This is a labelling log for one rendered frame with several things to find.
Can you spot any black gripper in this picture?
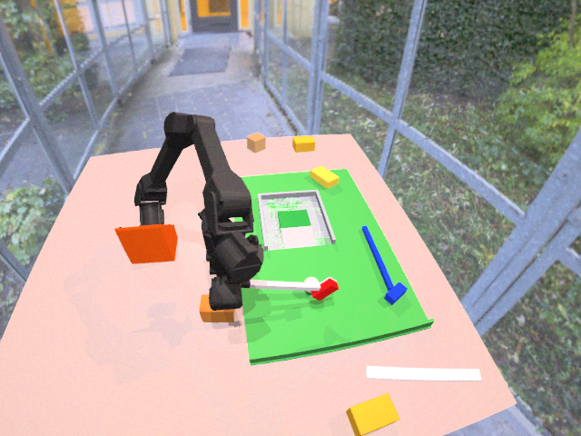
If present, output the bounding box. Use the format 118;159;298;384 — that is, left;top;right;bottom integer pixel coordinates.
206;249;242;311

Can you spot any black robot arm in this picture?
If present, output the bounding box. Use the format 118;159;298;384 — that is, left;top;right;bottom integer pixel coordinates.
134;112;264;283

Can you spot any green flat mat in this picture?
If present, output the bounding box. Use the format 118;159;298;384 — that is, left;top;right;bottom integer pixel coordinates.
241;169;428;355

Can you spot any blue golf putter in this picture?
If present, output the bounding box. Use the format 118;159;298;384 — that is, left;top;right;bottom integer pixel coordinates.
362;226;408;305

